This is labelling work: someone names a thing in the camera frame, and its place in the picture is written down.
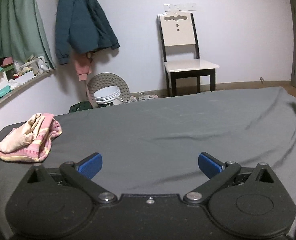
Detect white plastic bucket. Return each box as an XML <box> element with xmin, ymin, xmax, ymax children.
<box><xmin>94</xmin><ymin>86</ymin><xmax>122</xmax><ymax>107</ymax></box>

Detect pink hanging garment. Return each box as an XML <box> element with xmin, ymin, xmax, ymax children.
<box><xmin>73</xmin><ymin>53</ymin><xmax>92</xmax><ymax>81</ymax></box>

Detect white wall socket strip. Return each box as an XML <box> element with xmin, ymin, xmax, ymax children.
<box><xmin>163</xmin><ymin>3</ymin><xmax>197</xmax><ymax>11</ymax></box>

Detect dark teal hanging jacket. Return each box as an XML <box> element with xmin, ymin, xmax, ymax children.
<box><xmin>55</xmin><ymin>0</ymin><xmax>120</xmax><ymax>65</ymax></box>

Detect green curtain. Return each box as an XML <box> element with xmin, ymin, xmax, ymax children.
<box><xmin>0</xmin><ymin>0</ymin><xmax>55</xmax><ymax>69</ymax></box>

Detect cream white shirt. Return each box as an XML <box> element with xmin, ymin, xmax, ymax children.
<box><xmin>0</xmin><ymin>113</ymin><xmax>45</xmax><ymax>153</ymax></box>

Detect pink striped knit garment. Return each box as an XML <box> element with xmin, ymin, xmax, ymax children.
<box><xmin>0</xmin><ymin>113</ymin><xmax>62</xmax><ymax>163</ymax></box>

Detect colourful toys on floor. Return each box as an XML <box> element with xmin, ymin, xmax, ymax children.
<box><xmin>129</xmin><ymin>93</ymin><xmax>159</xmax><ymax>102</ymax></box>

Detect windowsill clutter items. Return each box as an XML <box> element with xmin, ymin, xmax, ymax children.
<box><xmin>0</xmin><ymin>55</ymin><xmax>51</xmax><ymax>90</ymax></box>

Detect grey bed sheet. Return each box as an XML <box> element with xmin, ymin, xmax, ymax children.
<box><xmin>0</xmin><ymin>87</ymin><xmax>296</xmax><ymax>239</ymax></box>

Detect white and black chair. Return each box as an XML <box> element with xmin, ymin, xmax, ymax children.
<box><xmin>157</xmin><ymin>11</ymin><xmax>219</xmax><ymax>96</ymax></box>

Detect dark green crate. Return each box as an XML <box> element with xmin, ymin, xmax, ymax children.
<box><xmin>69</xmin><ymin>100</ymin><xmax>97</xmax><ymax>113</ymax></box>

